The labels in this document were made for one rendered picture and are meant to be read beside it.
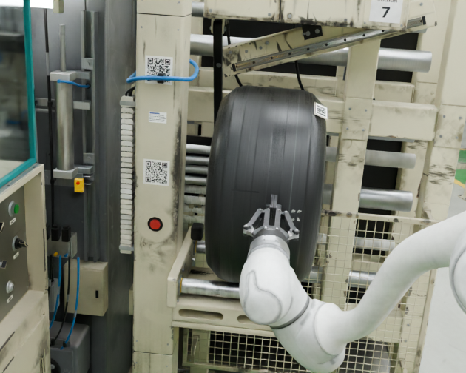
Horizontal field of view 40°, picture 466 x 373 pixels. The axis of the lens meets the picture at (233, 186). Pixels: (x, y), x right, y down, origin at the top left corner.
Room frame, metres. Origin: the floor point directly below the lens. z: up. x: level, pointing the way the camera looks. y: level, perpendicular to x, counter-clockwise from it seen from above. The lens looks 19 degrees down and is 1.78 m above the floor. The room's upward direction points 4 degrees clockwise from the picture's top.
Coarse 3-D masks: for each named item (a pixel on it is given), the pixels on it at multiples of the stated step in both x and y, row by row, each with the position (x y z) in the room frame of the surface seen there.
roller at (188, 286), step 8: (184, 280) 1.65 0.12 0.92; (192, 280) 1.65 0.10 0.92; (200, 280) 1.65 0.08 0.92; (208, 280) 1.65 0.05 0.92; (184, 288) 1.64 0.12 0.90; (192, 288) 1.63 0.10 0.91; (200, 288) 1.63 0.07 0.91; (208, 288) 1.63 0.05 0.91; (216, 288) 1.63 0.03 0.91; (224, 288) 1.63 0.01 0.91; (232, 288) 1.63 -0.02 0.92; (216, 296) 1.64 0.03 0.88; (224, 296) 1.63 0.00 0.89; (232, 296) 1.63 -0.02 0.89
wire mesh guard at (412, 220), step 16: (192, 208) 2.12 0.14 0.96; (384, 224) 2.08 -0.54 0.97; (432, 224) 2.06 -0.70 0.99; (384, 256) 2.08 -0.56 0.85; (320, 272) 2.10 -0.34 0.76; (368, 272) 2.08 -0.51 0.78; (432, 272) 2.06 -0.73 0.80; (320, 288) 2.09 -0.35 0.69; (432, 288) 2.06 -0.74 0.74; (336, 304) 2.09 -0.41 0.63; (240, 336) 2.12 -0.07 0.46; (368, 336) 2.08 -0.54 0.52; (384, 336) 2.07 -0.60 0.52; (400, 336) 2.07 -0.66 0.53; (416, 352) 2.06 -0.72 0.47; (208, 368) 2.12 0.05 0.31; (224, 368) 2.11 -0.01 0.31; (240, 368) 2.11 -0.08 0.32; (256, 368) 2.12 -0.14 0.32; (416, 368) 2.06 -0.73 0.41
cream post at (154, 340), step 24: (144, 0) 1.72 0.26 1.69; (168, 0) 1.72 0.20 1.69; (144, 24) 1.72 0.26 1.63; (168, 24) 1.72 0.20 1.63; (144, 48) 1.72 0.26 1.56; (168, 48) 1.72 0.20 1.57; (144, 72) 1.72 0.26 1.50; (144, 96) 1.72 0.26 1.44; (168, 96) 1.72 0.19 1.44; (144, 120) 1.72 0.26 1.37; (168, 120) 1.72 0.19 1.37; (144, 144) 1.72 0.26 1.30; (168, 144) 1.72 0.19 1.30; (144, 192) 1.72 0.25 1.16; (168, 192) 1.72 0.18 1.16; (144, 216) 1.72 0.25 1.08; (168, 216) 1.72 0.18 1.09; (144, 240) 1.72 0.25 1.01; (168, 240) 1.72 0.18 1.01; (144, 264) 1.72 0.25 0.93; (168, 264) 1.72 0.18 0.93; (144, 288) 1.72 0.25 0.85; (144, 312) 1.72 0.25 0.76; (168, 312) 1.72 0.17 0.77; (144, 336) 1.72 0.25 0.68; (168, 336) 1.72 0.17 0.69; (144, 360) 1.72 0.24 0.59; (168, 360) 1.72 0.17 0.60
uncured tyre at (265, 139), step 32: (256, 96) 1.71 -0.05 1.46; (288, 96) 1.72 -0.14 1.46; (224, 128) 1.61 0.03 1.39; (256, 128) 1.59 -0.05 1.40; (288, 128) 1.59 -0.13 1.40; (320, 128) 1.63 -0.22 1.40; (224, 160) 1.55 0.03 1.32; (256, 160) 1.54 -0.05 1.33; (288, 160) 1.53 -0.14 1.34; (320, 160) 1.57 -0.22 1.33; (224, 192) 1.51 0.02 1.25; (288, 192) 1.50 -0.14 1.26; (320, 192) 1.53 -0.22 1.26; (224, 224) 1.50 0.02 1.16; (224, 256) 1.53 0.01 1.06
